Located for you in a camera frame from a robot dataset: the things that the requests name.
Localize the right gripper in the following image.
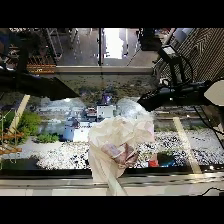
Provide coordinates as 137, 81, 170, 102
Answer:
136, 86, 172, 113

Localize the white garment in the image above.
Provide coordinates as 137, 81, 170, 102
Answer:
87, 114, 156, 196

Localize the black cable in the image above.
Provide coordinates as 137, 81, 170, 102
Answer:
193, 105, 224, 150
200, 186, 224, 196

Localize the silver frame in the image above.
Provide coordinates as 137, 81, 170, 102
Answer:
0, 172, 224, 196

